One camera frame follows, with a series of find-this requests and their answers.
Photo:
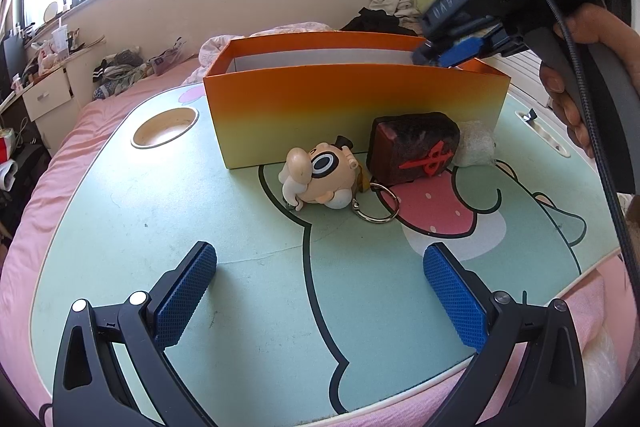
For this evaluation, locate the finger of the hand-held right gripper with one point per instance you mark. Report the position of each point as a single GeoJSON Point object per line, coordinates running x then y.
{"type": "Point", "coordinates": [425, 54]}
{"type": "Point", "coordinates": [462, 51]}

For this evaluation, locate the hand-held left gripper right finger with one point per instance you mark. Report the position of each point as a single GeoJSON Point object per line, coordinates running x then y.
{"type": "Point", "coordinates": [455, 302]}

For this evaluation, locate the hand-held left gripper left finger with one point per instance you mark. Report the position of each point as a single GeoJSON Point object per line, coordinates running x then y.
{"type": "Point", "coordinates": [185, 292]}

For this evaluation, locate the metal wing screw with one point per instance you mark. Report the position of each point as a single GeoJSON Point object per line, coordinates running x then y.
{"type": "Point", "coordinates": [529, 114]}

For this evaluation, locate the black monitor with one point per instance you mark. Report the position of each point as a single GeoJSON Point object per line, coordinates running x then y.
{"type": "Point", "coordinates": [12, 57]}

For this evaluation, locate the orange cardboard box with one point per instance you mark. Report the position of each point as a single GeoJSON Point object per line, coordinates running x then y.
{"type": "Point", "coordinates": [300, 117]}

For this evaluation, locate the striped clothes pile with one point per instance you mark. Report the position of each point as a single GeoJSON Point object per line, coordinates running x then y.
{"type": "Point", "coordinates": [120, 67]}

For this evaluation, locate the green cartoon desktop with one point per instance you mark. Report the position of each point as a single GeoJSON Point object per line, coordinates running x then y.
{"type": "Point", "coordinates": [150, 217]}

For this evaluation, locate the black clothes pile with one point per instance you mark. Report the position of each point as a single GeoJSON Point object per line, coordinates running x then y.
{"type": "Point", "coordinates": [375, 22]}

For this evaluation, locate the white fluffy ball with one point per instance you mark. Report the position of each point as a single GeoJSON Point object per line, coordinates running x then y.
{"type": "Point", "coordinates": [475, 147]}

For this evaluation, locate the dark red mahjong tile plush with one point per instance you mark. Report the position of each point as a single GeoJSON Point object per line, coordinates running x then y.
{"type": "Point", "coordinates": [415, 137]}

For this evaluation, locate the pink bed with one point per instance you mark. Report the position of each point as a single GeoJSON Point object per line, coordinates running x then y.
{"type": "Point", "coordinates": [95, 127]}

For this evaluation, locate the white cup with straw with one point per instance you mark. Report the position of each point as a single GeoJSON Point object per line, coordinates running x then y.
{"type": "Point", "coordinates": [59, 42]}

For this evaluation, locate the pink floral quilt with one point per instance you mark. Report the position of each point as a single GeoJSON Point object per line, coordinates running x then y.
{"type": "Point", "coordinates": [295, 29]}

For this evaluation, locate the red and yellow box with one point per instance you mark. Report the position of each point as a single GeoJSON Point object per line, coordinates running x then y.
{"type": "Point", "coordinates": [6, 147]}

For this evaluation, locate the white nightstand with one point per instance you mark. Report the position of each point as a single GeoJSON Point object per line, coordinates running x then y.
{"type": "Point", "coordinates": [47, 94]}

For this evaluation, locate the person's right hand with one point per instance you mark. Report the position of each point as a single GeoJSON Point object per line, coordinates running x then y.
{"type": "Point", "coordinates": [600, 22]}

